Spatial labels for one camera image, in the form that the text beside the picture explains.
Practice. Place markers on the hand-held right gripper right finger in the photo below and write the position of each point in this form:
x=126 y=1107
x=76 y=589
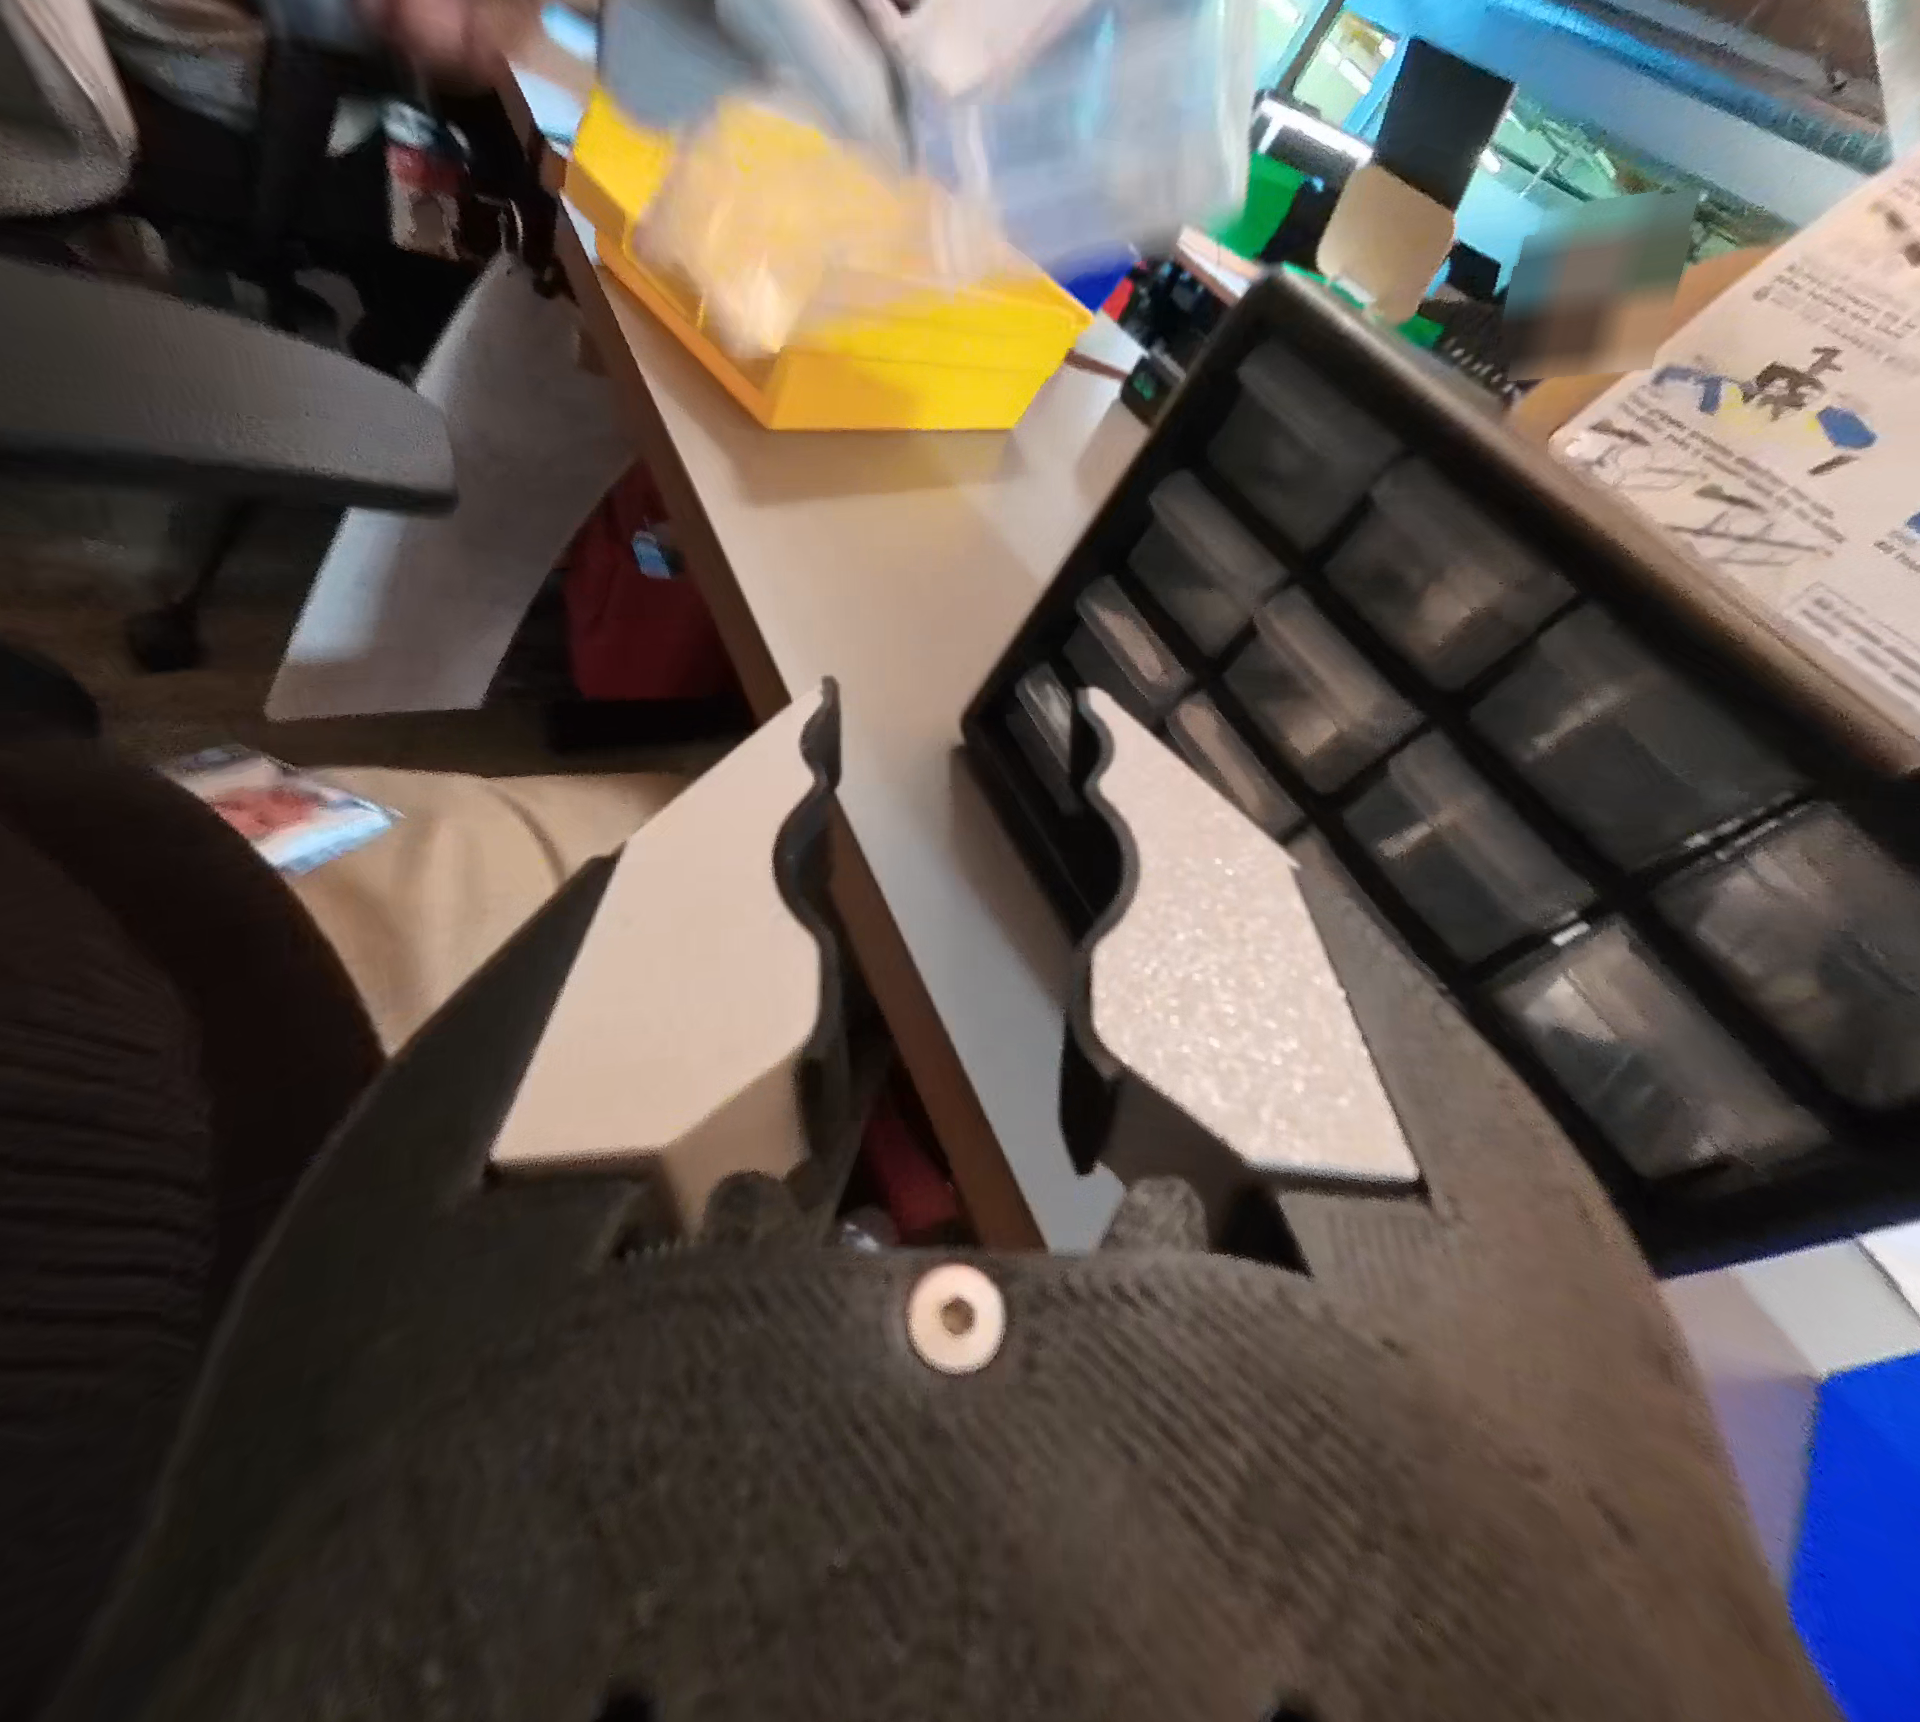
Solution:
x=1247 y=1019

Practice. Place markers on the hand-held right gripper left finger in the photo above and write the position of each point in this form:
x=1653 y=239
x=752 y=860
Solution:
x=676 y=1001

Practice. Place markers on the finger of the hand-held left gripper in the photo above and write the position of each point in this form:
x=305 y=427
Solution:
x=683 y=49

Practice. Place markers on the yellow plastic bin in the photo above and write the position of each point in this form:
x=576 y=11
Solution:
x=931 y=381

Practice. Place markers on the black parts drawer cabinet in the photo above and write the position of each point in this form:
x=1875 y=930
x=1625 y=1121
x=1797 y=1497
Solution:
x=1426 y=432

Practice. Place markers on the person's beige pants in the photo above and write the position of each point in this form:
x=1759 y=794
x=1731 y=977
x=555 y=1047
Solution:
x=449 y=882

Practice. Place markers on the red bag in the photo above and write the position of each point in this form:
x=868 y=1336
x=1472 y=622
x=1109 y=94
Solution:
x=645 y=613

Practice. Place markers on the small printed packet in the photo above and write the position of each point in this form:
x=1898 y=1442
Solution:
x=287 y=816

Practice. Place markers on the black office chair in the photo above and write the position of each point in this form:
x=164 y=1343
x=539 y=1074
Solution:
x=181 y=387

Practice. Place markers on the rows of clear cabinet drawers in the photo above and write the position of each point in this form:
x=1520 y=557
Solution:
x=1439 y=584

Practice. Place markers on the white panel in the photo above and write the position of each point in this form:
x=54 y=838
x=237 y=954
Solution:
x=449 y=524

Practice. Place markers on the beige cardboard piece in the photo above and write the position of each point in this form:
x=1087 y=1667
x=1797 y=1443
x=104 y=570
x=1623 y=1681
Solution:
x=1390 y=245

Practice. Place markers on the printed instruction sheet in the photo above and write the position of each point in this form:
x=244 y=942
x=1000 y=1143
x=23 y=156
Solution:
x=1772 y=447

